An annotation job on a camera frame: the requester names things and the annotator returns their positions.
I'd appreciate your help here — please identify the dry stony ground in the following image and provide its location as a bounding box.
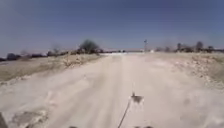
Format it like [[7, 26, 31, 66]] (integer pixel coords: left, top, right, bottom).
[[156, 52, 224, 85]]

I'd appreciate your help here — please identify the row of trees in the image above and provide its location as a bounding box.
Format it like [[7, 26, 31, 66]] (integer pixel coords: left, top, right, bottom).
[[154, 40, 224, 54], [0, 39, 126, 62]]

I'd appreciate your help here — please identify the tall thin tower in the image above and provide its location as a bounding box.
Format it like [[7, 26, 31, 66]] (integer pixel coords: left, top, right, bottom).
[[143, 39, 149, 53]]

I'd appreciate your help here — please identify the dry grass field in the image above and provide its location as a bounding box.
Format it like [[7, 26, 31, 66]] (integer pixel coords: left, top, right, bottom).
[[0, 53, 103, 85]]

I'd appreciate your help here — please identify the pale dirt road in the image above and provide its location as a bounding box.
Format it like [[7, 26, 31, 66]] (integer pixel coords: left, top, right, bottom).
[[0, 52, 224, 128]]

